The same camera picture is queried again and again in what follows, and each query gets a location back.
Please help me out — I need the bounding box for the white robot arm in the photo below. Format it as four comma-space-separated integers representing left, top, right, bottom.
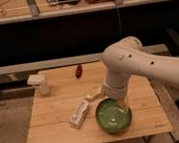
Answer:
88, 36, 179, 101

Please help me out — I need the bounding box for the small brown bottle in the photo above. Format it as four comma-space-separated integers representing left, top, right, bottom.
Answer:
75, 64, 83, 79

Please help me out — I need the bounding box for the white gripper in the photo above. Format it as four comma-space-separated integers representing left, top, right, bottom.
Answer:
86, 70, 131, 112

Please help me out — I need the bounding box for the grey remote on shelf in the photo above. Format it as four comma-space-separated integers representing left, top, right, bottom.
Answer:
46, 0, 58, 7

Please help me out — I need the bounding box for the wooden table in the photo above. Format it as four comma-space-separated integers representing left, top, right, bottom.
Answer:
27, 62, 172, 143

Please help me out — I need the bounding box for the green ceramic bowl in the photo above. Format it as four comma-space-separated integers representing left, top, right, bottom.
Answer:
95, 98, 132, 134

